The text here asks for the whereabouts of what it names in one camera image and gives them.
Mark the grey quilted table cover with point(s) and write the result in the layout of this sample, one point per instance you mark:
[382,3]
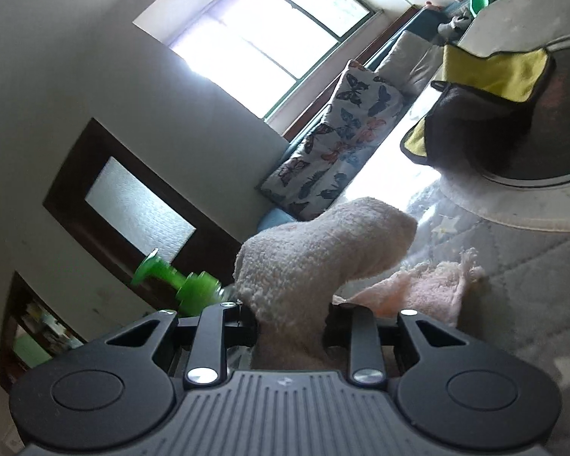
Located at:
[521,233]

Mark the clear green soap pump bottle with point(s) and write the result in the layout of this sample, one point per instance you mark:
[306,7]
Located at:
[193,293]

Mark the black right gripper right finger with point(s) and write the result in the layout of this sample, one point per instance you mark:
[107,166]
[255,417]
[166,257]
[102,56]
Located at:
[354,328]

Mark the yellow black microfiber cloth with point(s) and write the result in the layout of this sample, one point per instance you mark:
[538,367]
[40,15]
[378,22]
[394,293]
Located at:
[485,109]

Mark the grey plain cushion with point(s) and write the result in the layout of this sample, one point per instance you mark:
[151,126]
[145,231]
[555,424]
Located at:
[411,64]

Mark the butterfly print cushion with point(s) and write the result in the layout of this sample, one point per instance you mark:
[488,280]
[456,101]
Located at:
[360,114]

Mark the blue sofa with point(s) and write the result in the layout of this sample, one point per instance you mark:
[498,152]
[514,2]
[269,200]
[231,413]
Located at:
[423,24]

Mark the green plastic basin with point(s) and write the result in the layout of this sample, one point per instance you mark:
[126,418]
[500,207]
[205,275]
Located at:
[475,6]

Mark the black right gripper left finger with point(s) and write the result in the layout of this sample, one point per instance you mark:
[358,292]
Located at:
[220,327]

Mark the dark wooden door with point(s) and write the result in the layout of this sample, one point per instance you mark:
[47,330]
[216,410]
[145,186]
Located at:
[81,219]

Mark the pink terry towel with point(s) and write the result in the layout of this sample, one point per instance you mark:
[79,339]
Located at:
[290,274]

